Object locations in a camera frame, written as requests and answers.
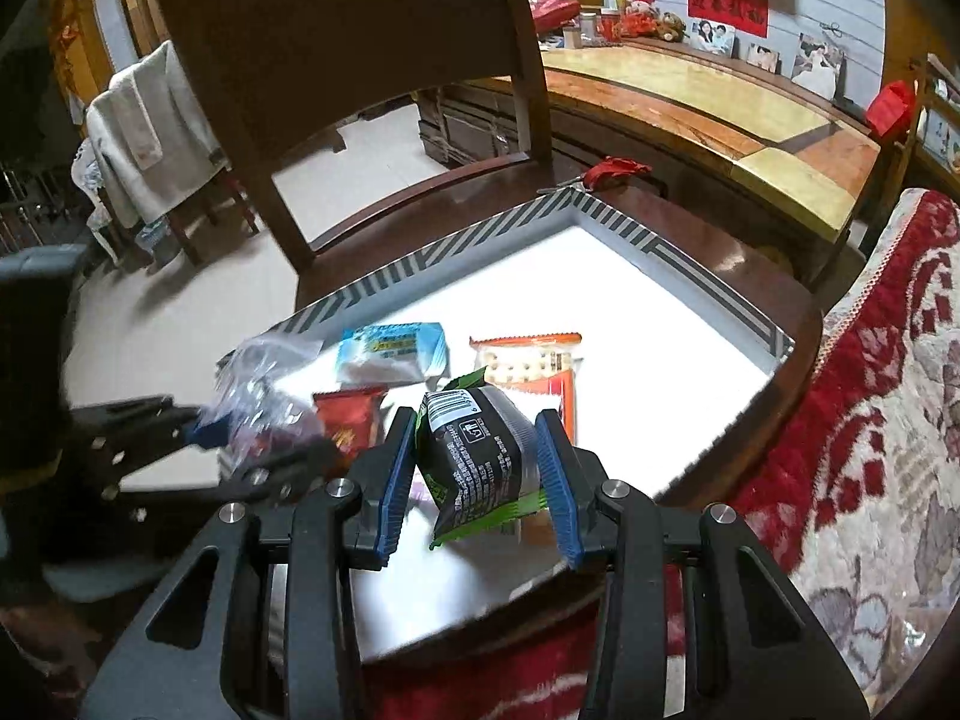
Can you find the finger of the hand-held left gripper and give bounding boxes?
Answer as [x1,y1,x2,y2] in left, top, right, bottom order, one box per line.
[97,436,342,524]
[69,394,227,485]

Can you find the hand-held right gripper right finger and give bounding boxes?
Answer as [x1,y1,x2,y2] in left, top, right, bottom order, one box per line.
[534,409,871,720]

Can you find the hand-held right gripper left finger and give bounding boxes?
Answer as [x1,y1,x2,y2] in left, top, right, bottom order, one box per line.
[79,406,419,720]

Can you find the clear bag of red snacks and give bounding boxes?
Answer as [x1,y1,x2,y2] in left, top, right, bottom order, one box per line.
[214,336,327,466]

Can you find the green and black snack packet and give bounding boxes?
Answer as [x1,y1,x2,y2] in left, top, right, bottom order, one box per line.
[416,366,552,550]

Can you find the white box with striped rim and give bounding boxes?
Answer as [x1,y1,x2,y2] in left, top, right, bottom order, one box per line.
[216,187,796,662]

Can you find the red snack packet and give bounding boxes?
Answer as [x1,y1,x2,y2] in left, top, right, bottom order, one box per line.
[313,386,389,473]

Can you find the blue white snack packet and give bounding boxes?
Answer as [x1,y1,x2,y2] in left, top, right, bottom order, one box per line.
[335,321,449,389]

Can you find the orange cracker packet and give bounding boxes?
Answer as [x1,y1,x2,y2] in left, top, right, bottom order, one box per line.
[469,331,584,445]

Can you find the plastic water bottle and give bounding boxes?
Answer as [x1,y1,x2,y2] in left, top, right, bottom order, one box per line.
[133,219,172,260]

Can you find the wooden chair under coat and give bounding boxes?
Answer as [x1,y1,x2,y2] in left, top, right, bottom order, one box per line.
[94,157,260,267]

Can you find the grey towel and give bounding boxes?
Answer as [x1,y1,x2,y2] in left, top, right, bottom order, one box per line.
[85,41,218,230]

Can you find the red patterned sofa cover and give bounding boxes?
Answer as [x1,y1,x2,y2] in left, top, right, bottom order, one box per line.
[367,187,960,720]

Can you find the keys with red tassel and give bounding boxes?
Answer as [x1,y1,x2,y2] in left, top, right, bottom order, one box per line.
[536,156,653,194]

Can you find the wooden door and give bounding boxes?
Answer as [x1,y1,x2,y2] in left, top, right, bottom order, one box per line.
[45,0,173,128]

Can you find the wooden television cabinet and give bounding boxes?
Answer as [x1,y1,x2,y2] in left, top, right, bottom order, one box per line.
[416,37,882,256]

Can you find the dark wooden chair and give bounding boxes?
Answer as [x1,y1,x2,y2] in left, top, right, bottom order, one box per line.
[141,0,826,661]

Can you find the red gift box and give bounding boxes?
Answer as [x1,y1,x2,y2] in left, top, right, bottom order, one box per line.
[529,0,582,35]

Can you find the red plush decoration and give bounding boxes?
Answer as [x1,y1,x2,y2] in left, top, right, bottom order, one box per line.
[615,0,661,38]

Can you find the large wedding photo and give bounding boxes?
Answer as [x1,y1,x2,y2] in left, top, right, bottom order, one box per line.
[791,32,848,100]

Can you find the small wooden rack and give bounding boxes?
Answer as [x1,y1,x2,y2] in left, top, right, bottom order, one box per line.
[859,52,960,256]

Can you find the couple photo frame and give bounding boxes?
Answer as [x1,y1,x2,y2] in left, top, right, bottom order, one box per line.
[688,17,737,59]

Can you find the red wall banner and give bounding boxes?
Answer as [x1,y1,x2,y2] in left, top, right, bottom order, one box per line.
[688,0,770,38]

